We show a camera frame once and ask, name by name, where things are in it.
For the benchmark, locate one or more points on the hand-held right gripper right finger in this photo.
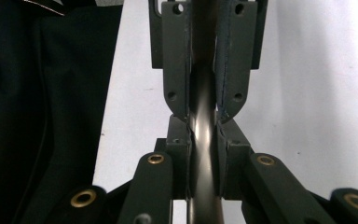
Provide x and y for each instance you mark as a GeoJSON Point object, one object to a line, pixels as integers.
{"type": "Point", "coordinates": [234, 62]}

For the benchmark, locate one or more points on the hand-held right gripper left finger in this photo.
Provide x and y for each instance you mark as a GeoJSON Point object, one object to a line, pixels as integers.
{"type": "Point", "coordinates": [175, 62]}

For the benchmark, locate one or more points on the brown wooden spoon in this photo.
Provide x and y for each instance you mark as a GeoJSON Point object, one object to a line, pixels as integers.
{"type": "Point", "coordinates": [202, 130]}

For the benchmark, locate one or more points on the dark cloth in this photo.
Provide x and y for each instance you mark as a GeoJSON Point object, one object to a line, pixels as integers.
{"type": "Point", "coordinates": [28, 109]}

